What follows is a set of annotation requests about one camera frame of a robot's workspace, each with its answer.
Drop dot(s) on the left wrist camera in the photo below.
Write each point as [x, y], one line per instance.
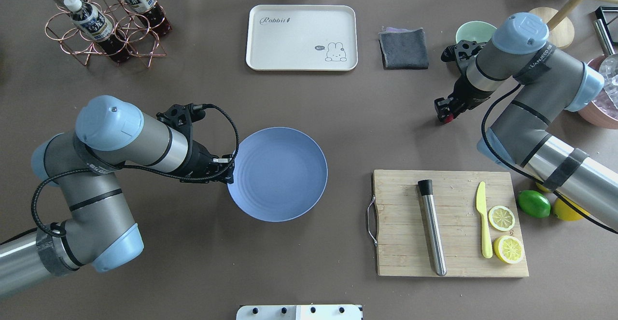
[178, 116]

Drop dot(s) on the lemon slice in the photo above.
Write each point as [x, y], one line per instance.
[501, 218]
[508, 249]

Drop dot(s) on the mint green bowl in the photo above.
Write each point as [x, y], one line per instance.
[475, 31]

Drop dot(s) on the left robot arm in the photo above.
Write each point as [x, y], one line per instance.
[79, 208]

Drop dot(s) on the upper lemon slice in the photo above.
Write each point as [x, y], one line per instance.
[501, 218]

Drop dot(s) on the pink ice bowl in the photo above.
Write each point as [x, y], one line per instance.
[600, 112]

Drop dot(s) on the upper whole lemon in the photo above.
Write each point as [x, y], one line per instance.
[543, 189]

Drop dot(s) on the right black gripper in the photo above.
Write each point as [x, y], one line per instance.
[466, 92]

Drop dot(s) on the steel muddler black tip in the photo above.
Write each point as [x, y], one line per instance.
[434, 235]

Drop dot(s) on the copper wire bottle rack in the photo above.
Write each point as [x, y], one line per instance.
[142, 43]

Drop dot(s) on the lower whole lemon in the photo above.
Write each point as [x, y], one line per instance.
[565, 212]

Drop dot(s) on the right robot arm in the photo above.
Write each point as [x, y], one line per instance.
[552, 81]

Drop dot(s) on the green lime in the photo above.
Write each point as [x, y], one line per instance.
[534, 204]

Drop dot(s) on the metal ice scoop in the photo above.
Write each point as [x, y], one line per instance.
[609, 66]

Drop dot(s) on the front drink bottle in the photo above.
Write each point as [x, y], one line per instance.
[99, 28]

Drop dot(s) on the yellow plastic knife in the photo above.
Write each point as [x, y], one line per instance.
[481, 207]

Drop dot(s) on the right back drink bottle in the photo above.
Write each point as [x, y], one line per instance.
[151, 15]

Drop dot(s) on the red strawberry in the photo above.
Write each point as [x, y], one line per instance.
[448, 119]

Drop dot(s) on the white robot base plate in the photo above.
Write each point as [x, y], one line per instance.
[301, 312]

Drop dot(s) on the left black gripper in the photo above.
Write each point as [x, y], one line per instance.
[199, 161]

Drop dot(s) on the wooden cutting board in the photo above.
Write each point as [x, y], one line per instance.
[403, 249]

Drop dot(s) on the blue round plate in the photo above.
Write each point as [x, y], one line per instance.
[280, 174]

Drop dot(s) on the cream rabbit tray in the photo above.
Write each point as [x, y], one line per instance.
[302, 38]

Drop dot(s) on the lower lemon slice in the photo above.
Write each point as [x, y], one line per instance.
[508, 249]

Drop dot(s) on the whole lemon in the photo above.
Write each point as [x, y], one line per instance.
[543, 189]
[565, 212]

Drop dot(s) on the grey folded cloth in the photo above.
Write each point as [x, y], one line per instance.
[403, 49]

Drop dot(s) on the wooden cup stand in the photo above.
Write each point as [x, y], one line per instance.
[561, 29]

